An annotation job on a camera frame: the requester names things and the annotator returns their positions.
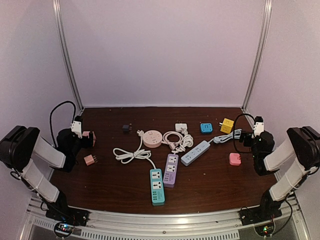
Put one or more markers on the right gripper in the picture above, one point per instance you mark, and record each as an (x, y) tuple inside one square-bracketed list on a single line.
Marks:
[(246, 143)]

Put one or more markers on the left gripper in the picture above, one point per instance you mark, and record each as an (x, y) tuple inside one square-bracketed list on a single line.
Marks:
[(85, 144)]

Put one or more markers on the pink cube socket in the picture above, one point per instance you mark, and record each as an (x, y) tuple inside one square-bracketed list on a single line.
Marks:
[(88, 139)]

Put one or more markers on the small pink plug adapter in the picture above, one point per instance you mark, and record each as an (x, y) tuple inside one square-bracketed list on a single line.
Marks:
[(90, 159)]

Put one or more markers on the yellow cube socket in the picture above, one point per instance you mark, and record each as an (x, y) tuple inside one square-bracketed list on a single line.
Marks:
[(226, 125)]

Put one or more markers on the pink square plug adapter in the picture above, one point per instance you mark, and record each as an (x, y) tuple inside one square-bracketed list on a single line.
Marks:
[(235, 159)]

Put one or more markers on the black plug adapter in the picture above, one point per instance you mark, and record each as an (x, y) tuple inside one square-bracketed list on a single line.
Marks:
[(127, 128)]

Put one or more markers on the blue white cube socket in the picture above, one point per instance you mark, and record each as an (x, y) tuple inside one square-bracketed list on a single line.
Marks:
[(206, 128)]

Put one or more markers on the grey blue power strip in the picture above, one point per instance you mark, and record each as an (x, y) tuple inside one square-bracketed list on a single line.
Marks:
[(195, 153)]

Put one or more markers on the pink round power strip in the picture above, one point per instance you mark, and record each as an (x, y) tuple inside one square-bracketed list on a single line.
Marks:
[(152, 139)]

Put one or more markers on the white square plug adapter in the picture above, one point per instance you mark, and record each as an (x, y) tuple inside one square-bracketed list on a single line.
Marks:
[(180, 127)]

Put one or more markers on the purple power strip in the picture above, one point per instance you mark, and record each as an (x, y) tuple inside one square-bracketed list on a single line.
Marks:
[(170, 171)]

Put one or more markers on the teal power strip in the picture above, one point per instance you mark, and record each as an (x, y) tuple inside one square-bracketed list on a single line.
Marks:
[(157, 187)]

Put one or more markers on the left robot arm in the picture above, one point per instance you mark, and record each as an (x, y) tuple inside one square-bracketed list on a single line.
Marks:
[(21, 144)]

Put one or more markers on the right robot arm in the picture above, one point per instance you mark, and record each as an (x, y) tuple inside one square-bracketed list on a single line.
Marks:
[(302, 144)]

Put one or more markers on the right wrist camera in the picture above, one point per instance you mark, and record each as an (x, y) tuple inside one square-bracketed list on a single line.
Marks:
[(258, 126)]

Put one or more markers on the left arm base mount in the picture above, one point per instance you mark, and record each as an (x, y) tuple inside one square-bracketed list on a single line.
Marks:
[(75, 216)]

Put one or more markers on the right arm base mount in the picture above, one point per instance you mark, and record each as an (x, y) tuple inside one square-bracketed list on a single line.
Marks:
[(254, 215)]

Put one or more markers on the front aluminium rail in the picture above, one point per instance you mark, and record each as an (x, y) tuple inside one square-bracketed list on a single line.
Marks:
[(219, 225)]

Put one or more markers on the right aluminium frame post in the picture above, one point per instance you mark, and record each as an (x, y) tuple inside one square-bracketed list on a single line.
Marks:
[(264, 31)]

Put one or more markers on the aluminium frame post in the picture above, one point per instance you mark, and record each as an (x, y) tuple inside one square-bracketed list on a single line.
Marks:
[(65, 54), (264, 31)]

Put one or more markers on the left aluminium frame post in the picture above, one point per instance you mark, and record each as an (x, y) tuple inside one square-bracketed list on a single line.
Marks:
[(65, 54)]

